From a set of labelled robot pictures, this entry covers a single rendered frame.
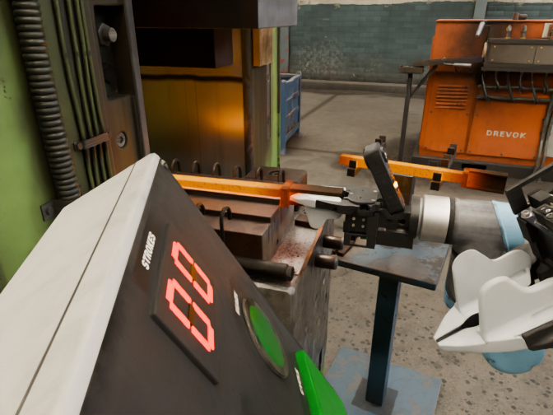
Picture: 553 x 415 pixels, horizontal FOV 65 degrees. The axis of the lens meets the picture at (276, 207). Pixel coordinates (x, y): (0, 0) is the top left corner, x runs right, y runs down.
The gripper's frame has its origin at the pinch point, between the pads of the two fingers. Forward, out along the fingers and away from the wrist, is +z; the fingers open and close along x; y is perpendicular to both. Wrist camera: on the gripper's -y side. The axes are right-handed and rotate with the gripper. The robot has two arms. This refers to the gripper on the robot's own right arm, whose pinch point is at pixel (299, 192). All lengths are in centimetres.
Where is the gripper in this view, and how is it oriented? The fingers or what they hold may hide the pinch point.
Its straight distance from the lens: 75.1
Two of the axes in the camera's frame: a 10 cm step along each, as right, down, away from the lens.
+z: -9.6, -1.1, 2.6
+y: 0.0, 9.1, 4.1
